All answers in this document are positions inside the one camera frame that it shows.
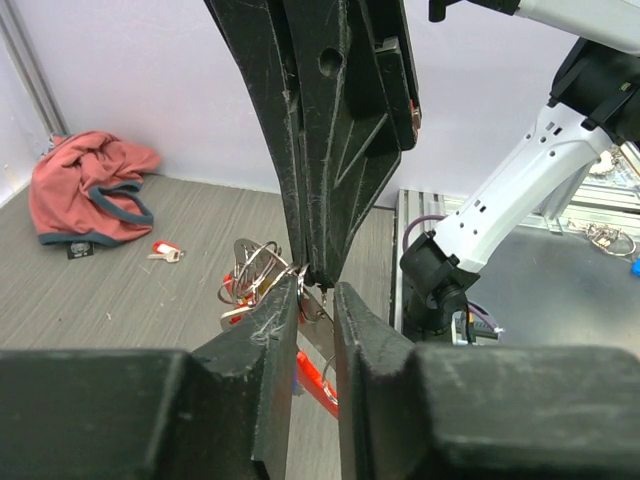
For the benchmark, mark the pink shirt grey trim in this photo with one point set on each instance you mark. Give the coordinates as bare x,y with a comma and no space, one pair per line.
86,189

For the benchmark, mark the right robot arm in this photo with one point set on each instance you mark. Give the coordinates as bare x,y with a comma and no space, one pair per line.
593,104

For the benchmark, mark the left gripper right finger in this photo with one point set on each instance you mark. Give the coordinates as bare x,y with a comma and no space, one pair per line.
437,411

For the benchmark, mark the metal key organizer red handle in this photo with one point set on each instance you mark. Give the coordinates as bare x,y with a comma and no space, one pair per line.
259,290

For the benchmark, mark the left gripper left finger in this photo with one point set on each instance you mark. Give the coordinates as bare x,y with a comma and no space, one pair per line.
221,411

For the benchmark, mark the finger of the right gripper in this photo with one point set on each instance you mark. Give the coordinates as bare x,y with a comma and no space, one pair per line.
360,111
271,42

